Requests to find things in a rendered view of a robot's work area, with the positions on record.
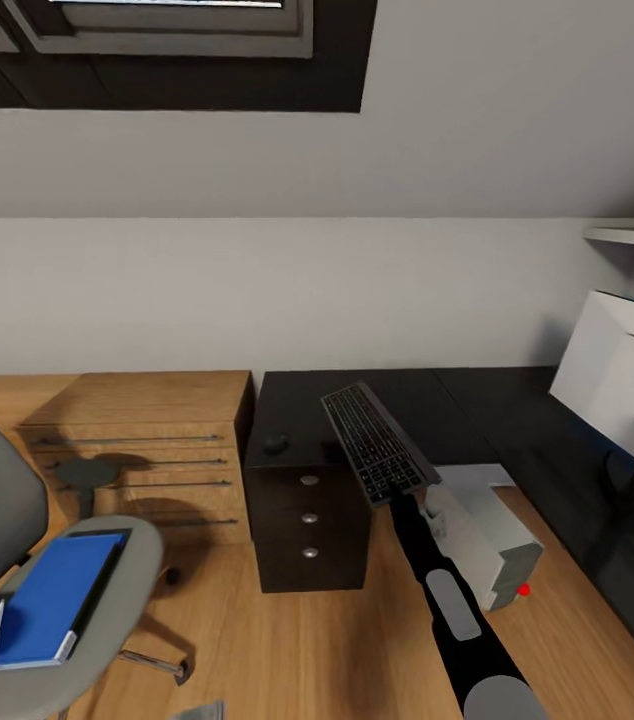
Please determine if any monitor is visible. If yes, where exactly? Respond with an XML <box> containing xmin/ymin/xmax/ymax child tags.
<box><xmin>549</xmin><ymin>291</ymin><xmax>634</xmax><ymax>532</ymax></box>

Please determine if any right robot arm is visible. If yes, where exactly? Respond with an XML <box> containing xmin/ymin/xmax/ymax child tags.
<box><xmin>388</xmin><ymin>481</ymin><xmax>552</xmax><ymax>720</ymax></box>

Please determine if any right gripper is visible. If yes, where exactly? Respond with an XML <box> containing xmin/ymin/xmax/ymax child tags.
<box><xmin>388</xmin><ymin>481</ymin><xmax>435</xmax><ymax>557</ymax></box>

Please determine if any mouse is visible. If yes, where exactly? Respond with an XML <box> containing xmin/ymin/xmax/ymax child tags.
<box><xmin>263</xmin><ymin>434</ymin><xmax>290</xmax><ymax>452</ymax></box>

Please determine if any keyboard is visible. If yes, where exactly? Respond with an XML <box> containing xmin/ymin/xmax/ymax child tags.
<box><xmin>321</xmin><ymin>381</ymin><xmax>442</xmax><ymax>510</ymax></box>

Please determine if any folder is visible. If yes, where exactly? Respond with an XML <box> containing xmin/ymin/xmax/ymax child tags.
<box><xmin>0</xmin><ymin>534</ymin><xmax>126</xmax><ymax>671</ymax></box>

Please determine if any swivel chair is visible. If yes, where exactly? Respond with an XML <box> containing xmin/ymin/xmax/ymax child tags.
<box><xmin>0</xmin><ymin>431</ymin><xmax>190</xmax><ymax>720</ymax></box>

